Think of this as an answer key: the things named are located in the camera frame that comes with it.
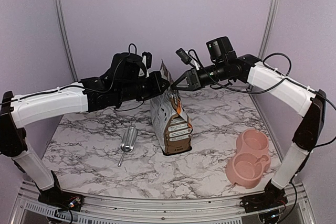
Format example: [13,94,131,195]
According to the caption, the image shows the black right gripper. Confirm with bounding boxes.
[171,60,228,91]

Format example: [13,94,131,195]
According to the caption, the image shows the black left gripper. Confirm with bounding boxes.
[118,70,170,102]

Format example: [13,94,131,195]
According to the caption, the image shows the brown white dog food bag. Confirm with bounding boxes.
[149,59,194,156]

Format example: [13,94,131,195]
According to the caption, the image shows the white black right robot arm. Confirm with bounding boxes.
[171,36,331,212]

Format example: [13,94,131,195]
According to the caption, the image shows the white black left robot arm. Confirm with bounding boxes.
[1,52,170,211]

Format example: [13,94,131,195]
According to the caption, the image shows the pink double pet bowl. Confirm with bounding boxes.
[225,129,271,189]

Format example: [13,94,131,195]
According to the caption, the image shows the silver metal scoop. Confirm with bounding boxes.
[118,126,138,167]

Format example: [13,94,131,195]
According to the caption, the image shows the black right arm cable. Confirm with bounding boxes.
[209,52,292,94]

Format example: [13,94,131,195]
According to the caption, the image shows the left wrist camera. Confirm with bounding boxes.
[139,51,152,77]

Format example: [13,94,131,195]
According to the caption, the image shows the right aluminium frame post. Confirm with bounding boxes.
[258,0,280,59]

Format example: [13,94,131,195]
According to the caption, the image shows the aluminium frame post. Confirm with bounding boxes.
[54,0,79,82]
[258,0,280,59]

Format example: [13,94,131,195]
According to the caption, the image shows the left aluminium frame post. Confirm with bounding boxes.
[54,0,79,82]

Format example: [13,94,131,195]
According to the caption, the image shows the front aluminium frame rail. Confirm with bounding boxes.
[9,183,315,223]

